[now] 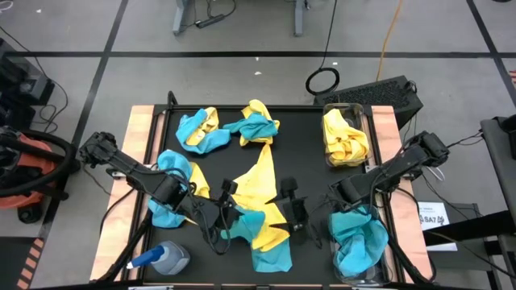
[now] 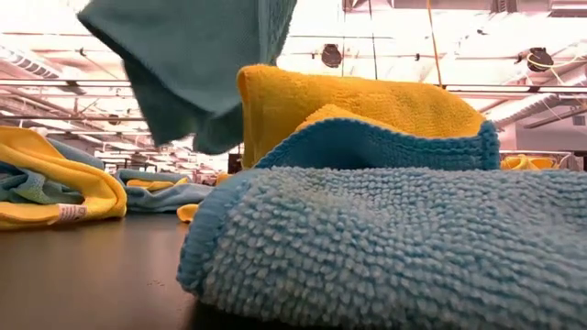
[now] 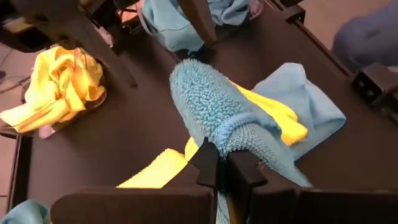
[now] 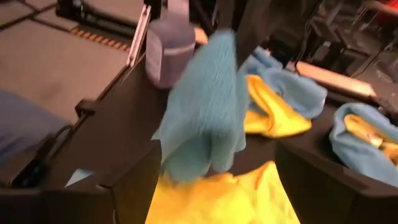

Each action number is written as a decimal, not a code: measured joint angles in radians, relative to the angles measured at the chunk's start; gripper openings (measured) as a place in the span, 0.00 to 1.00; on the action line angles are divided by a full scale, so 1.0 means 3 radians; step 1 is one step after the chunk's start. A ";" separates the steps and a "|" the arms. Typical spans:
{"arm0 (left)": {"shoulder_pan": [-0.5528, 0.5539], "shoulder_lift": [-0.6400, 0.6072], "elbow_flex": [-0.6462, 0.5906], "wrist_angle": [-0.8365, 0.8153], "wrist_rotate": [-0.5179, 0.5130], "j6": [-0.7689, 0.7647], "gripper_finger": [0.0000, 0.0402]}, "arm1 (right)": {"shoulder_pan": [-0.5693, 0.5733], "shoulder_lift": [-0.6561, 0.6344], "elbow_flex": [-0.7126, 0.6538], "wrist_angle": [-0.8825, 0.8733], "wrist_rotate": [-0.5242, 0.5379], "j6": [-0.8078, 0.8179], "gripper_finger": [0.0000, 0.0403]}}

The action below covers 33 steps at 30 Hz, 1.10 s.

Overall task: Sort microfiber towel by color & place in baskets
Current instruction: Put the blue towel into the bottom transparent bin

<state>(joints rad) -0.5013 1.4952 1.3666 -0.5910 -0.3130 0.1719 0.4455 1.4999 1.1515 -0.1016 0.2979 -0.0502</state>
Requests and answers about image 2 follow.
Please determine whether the black ceiling cord reel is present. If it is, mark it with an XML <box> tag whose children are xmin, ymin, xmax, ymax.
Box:
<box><xmin>526</xmin><ymin>46</ymin><xmax>556</xmax><ymax>73</ymax></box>
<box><xmin>320</xmin><ymin>43</ymin><xmax>344</xmax><ymax>70</ymax></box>

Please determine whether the yellow microfiber towel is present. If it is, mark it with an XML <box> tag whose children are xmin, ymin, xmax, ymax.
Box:
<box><xmin>237</xmin><ymin>63</ymin><xmax>487</xmax><ymax>170</ymax></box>
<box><xmin>0</xmin><ymin>126</ymin><xmax>128</xmax><ymax>231</ymax></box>
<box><xmin>175</xmin><ymin>203</ymin><xmax>202</xmax><ymax>225</ymax></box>
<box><xmin>125</xmin><ymin>177</ymin><xmax>190</xmax><ymax>193</ymax></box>
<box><xmin>500</xmin><ymin>154</ymin><xmax>559</xmax><ymax>171</ymax></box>

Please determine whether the yellow hanging power cord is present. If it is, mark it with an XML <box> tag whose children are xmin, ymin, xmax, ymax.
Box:
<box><xmin>425</xmin><ymin>0</ymin><xmax>445</xmax><ymax>88</ymax></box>

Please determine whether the silver ribbed air duct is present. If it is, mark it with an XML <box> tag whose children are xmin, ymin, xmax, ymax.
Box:
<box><xmin>0</xmin><ymin>43</ymin><xmax>63</xmax><ymax>80</ymax></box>
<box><xmin>485</xmin><ymin>93</ymin><xmax>587</xmax><ymax>130</ymax></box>

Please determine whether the black hanging cable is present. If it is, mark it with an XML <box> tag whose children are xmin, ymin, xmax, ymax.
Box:
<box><xmin>339</xmin><ymin>0</ymin><xmax>349</xmax><ymax>80</ymax></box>
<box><xmin>366</xmin><ymin>0</ymin><xmax>380</xmax><ymax>82</ymax></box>

